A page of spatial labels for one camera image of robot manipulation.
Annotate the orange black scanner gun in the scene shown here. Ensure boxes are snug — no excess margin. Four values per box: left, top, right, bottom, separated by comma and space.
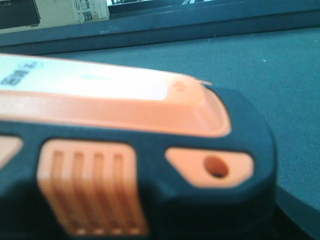
0, 53, 277, 240

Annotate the stacked cardboard box lower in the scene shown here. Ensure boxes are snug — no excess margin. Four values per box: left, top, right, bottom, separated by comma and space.
0, 0, 110, 34

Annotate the dark raised table ledge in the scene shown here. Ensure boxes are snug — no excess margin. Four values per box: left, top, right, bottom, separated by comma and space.
0, 9, 320, 55

